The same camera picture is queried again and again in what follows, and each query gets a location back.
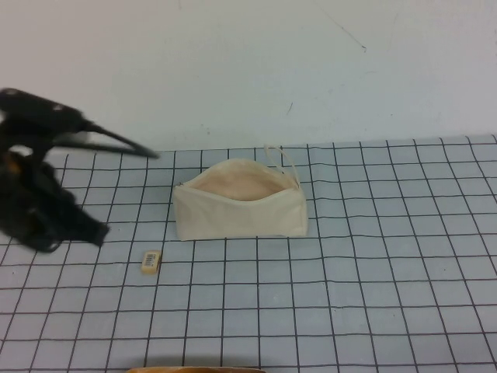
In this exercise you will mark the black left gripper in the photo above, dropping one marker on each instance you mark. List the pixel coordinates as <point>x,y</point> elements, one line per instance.
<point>35,202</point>

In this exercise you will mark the beige eraser with barcode sleeve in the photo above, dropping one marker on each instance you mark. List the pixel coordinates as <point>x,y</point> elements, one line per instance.
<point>151,263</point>

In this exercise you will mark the cream fabric pencil case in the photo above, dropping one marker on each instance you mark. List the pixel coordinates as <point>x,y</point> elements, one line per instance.
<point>237,221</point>

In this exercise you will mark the brown wooden curved object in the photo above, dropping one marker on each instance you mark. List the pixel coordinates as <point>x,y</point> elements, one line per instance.
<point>194,370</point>

